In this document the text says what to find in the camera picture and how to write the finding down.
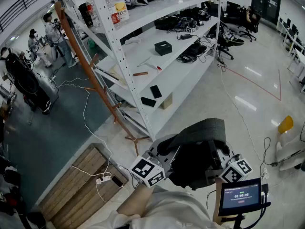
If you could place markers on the white metal shelving unit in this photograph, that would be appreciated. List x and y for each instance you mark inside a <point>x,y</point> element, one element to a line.
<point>145,18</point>

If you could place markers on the person's right forearm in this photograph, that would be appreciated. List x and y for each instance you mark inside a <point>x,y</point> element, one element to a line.
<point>217,199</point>

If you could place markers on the short brown wooden stick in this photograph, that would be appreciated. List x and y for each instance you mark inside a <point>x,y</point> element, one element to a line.
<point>140,74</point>

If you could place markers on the dark cabinet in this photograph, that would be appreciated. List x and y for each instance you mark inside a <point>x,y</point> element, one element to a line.
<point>265,3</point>

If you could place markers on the black cup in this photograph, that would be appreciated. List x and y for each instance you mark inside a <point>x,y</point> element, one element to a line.
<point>84,15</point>

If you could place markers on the white spare gripper device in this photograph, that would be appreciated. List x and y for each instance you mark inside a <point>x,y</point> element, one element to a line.
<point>137,0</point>

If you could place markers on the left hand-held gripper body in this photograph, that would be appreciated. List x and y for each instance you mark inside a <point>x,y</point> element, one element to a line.
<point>147,172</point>

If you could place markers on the large yellow label water bottle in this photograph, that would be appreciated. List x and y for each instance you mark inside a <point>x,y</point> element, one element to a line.
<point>120,11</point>

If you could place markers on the black office chair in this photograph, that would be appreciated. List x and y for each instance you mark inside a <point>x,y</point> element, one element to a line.
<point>226,44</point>
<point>250,30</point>

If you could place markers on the black smartphone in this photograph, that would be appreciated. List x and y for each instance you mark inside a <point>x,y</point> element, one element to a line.
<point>155,91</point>
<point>148,101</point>

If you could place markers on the green bag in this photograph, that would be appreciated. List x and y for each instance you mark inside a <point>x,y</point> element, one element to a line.
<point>91,44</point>

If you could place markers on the white power strip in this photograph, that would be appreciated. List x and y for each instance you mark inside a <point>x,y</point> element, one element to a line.
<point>265,173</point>
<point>103,178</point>

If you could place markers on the yellow plastic object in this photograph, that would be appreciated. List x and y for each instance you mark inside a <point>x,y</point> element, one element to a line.
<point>286,124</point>

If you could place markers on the smartphone with light frame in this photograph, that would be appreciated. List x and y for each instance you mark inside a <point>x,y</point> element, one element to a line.
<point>117,181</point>

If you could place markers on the red label plastic bottle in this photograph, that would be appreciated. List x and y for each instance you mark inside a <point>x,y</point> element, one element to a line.
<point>91,11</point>

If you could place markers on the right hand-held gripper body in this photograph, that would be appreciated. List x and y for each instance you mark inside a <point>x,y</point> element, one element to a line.
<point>236,171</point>

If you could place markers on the row of white desks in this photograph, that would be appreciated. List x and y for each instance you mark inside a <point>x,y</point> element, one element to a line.
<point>295,46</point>

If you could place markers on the wooden pallet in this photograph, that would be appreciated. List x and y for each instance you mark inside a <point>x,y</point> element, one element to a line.
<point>78,182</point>

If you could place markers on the black wheeled machine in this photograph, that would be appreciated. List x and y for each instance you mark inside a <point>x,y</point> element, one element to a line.
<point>26,82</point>

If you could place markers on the person's left forearm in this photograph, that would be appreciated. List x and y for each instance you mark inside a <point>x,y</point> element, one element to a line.
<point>135,199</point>

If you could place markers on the white plastic object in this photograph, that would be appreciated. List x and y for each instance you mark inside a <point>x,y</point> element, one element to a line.
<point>288,151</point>

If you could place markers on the white cloth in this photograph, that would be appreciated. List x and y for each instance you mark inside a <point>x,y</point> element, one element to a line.
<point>133,42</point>

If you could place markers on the black metal railing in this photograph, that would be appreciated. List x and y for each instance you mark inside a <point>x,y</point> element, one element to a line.
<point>21,3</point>

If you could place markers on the black tissue box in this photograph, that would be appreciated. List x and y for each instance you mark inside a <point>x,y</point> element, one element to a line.
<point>163,48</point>

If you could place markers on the person's white shirt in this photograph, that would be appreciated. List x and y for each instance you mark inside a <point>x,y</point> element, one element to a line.
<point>171,211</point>

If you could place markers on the small cardboard box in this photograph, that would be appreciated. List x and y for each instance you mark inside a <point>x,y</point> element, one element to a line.
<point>166,102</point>

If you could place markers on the black bag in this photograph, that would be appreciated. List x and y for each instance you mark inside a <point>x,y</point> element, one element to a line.
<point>166,23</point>

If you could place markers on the black power adapter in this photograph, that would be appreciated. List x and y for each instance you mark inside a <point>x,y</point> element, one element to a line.
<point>186,36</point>

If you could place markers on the white stick with red tip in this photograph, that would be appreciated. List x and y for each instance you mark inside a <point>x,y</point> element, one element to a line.
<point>152,66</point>

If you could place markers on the pile of black equipment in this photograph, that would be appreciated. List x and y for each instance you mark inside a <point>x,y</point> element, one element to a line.
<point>194,15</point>

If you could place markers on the brown wooden pole stand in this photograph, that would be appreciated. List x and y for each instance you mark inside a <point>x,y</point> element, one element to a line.
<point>78,49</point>

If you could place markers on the small black monitor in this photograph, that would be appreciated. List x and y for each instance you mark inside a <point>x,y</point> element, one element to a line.
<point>240,197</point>

